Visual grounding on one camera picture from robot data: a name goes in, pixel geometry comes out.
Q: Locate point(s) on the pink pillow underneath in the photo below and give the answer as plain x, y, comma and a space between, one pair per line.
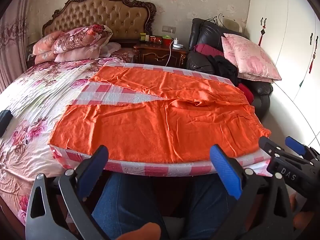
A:
257, 78

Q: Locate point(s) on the white wardrobe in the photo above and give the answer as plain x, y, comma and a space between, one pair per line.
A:
287, 42

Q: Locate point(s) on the flat red box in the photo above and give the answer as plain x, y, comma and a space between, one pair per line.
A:
156, 39

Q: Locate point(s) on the grey seat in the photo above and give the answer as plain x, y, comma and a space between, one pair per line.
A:
175, 228

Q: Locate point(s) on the white pillow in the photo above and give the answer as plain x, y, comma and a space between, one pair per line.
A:
111, 48

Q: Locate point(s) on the red tissue box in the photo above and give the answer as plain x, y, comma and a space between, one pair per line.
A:
167, 40

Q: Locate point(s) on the floral bed pillow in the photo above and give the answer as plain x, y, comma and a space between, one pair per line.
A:
123, 55

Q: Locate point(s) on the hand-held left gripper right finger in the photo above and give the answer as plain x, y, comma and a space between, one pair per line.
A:
225, 170

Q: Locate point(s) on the large pink floral pillow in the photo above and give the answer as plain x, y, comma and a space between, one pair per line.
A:
252, 57

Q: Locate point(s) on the person's right hand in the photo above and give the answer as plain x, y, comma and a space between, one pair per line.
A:
307, 220

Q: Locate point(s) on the black leather armchair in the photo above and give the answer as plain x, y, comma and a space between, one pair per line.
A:
200, 62

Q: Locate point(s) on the person's right leg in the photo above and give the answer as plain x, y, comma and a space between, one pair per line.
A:
210, 205

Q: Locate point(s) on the dark red cushion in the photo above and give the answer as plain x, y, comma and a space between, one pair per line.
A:
208, 50

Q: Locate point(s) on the tufted carved headboard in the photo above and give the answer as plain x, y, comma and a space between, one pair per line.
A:
100, 12

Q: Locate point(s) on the cream plastic panel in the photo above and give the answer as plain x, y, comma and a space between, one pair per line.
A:
232, 25

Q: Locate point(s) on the carved wooden nightstand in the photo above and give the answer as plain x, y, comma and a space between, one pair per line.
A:
155, 55

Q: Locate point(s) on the wall socket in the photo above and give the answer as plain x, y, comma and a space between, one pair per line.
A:
169, 28

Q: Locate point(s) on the pink patterned curtain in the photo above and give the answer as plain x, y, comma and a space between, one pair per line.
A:
12, 42

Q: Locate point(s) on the peach folded quilt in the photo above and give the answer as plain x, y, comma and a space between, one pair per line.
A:
43, 47

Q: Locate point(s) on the orange rounded object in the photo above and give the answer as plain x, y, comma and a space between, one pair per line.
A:
140, 232

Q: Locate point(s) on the black clothes hanger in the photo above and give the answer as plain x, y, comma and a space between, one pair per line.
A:
215, 19

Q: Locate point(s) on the red cloth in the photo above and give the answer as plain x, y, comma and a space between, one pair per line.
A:
245, 91

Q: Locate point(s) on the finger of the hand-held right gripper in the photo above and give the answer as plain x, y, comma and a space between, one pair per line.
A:
268, 146
295, 143

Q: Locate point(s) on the black clothing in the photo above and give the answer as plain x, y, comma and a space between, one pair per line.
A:
223, 67

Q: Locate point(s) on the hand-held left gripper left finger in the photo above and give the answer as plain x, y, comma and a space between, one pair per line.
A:
93, 165

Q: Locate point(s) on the green yellow box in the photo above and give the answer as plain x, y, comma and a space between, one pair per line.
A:
142, 37

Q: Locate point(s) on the black rectangular object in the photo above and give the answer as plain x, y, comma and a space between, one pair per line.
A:
5, 122

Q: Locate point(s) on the white round device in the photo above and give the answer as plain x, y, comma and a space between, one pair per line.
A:
178, 46

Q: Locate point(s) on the orange towel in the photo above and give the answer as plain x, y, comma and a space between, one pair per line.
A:
150, 125

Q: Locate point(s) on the bed with floral sheet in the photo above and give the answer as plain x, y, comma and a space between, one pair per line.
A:
37, 92

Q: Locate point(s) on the red white checked mat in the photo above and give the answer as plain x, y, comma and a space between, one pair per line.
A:
110, 95

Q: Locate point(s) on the light pink folded quilt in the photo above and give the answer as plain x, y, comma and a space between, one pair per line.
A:
75, 56

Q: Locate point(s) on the red tassel knot ornament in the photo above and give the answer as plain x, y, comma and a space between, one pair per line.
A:
312, 60
262, 33

